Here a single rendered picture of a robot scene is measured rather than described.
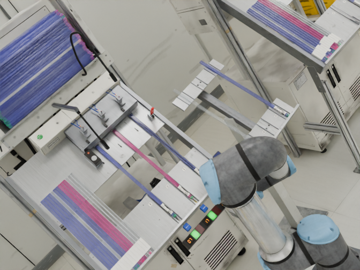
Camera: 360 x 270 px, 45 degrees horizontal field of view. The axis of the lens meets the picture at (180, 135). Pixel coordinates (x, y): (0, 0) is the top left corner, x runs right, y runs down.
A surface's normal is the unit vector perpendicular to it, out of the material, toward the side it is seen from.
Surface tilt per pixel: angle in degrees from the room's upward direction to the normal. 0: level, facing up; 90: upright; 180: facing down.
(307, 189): 0
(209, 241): 90
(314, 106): 90
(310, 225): 8
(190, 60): 90
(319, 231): 8
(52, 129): 46
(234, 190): 97
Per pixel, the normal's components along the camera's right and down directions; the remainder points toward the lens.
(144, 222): 0.02, -0.43
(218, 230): 0.53, 0.12
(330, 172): -0.52, -0.73
